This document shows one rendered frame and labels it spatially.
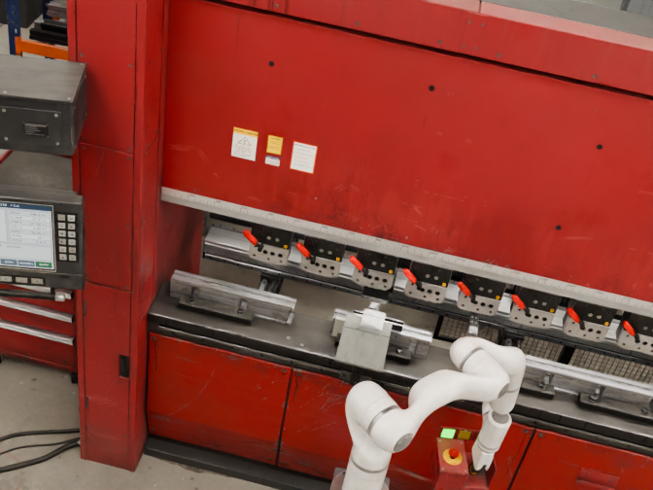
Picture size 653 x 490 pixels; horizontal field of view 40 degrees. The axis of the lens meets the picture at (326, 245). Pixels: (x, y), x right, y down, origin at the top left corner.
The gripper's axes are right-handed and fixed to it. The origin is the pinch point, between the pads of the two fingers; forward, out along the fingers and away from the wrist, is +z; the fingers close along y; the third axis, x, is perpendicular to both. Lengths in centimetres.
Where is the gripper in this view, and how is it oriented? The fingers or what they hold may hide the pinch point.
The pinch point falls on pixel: (476, 468)
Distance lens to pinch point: 341.6
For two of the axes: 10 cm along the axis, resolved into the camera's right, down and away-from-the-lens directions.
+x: 9.9, 1.2, 0.9
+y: -0.1, 6.8, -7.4
